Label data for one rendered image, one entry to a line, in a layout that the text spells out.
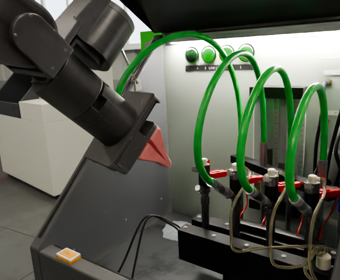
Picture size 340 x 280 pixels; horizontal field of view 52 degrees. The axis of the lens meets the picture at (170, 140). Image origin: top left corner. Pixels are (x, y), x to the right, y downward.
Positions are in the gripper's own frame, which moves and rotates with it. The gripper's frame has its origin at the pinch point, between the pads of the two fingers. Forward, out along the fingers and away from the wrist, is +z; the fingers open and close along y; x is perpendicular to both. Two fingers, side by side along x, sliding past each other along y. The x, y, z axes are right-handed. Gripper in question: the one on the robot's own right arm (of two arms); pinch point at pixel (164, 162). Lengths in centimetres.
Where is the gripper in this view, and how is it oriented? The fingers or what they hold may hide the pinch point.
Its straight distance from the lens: 48.2
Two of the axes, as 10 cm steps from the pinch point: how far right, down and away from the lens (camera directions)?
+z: 5.9, 5.3, 6.1
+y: 4.9, -8.3, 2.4
